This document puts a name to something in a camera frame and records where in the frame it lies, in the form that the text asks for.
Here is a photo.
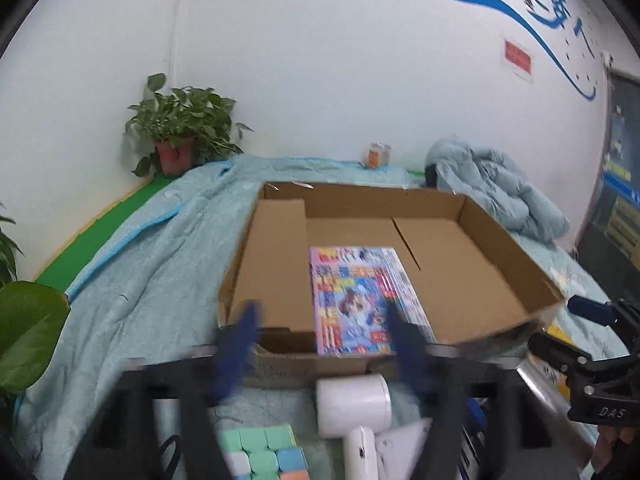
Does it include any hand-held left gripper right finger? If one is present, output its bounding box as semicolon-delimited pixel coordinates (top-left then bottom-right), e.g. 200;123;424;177
382;302;556;480

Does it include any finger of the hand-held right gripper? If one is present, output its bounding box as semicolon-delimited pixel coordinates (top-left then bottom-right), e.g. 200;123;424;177
527;332;597;377
566;295;621;327

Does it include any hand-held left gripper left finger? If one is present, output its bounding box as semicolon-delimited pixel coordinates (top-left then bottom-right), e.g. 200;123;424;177
65;300;266;480

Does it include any silver metal cylinder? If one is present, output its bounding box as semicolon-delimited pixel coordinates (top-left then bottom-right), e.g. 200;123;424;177
515;360;591;466

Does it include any white hair dryer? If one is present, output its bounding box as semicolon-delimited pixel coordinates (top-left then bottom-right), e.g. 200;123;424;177
315;373;393;480

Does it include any cardboard box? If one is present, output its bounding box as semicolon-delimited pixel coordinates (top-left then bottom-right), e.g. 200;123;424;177
217;181;567;386

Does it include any pastel cube puzzle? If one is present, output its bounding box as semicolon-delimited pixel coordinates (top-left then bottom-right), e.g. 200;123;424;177
217;424;311;480

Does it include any person's right hand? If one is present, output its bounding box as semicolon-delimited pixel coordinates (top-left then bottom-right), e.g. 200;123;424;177
592;422;640;480

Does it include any colourful magazine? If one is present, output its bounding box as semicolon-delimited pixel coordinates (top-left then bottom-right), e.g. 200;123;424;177
309;246;437;357

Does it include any light blue blanket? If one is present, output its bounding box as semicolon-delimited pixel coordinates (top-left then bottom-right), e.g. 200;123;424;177
15;155;640;480

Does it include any dark notice board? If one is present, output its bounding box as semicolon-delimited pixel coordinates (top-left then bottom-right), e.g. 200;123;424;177
575;67;640;291

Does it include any folded light blue quilt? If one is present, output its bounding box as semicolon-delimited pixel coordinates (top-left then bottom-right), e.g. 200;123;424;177
424;135;571;243

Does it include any green mat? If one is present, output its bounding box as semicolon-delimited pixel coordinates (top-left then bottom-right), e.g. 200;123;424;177
32;175;173;293

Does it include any large-leaf green plant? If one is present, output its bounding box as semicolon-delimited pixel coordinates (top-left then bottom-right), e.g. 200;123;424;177
0;200;71;401

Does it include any potted green plant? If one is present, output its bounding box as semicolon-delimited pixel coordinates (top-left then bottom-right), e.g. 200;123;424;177
125;73;253;178

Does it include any black cable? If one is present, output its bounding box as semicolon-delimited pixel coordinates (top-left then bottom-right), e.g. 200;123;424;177
159;434;185;480

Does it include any red wall sign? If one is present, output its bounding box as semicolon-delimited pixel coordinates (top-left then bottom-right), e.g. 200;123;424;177
502;37;535;83

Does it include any blue wall decal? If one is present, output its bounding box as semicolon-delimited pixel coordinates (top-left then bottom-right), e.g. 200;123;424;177
202;0;601;103

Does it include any white wall conduit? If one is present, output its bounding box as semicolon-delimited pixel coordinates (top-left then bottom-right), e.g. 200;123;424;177
167;0;191;93

